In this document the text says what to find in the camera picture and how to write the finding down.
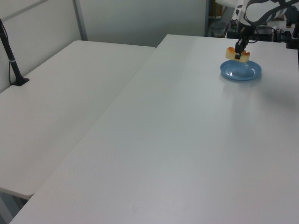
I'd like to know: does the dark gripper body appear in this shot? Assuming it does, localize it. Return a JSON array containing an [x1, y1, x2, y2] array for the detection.
[[237, 23, 255, 46]]

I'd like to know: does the orange-topped bread loaf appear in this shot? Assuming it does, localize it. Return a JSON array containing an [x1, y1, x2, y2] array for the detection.
[[225, 47, 251, 63]]

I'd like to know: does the blue plastic plate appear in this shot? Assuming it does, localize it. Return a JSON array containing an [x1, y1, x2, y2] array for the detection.
[[220, 59, 263, 82]]

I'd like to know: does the black electronics unit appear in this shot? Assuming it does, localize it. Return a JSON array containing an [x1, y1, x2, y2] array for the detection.
[[251, 27, 274, 42]]

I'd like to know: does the clear plastic container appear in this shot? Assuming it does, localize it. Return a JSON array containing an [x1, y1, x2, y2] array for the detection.
[[211, 22, 226, 38]]

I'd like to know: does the dark grey device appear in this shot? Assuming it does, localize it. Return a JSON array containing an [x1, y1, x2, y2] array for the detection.
[[284, 6, 299, 28]]

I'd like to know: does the grey metal shelf post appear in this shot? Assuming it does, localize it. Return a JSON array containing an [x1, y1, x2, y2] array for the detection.
[[204, 0, 211, 37]]

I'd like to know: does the black camera on mount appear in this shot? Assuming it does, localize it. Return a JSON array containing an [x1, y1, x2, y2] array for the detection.
[[274, 28, 299, 50]]

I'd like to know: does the grey partition frame post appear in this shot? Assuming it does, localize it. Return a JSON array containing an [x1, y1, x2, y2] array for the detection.
[[72, 0, 88, 41]]

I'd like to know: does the black camera stand pole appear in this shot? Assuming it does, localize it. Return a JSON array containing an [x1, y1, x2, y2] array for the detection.
[[0, 18, 30, 87]]

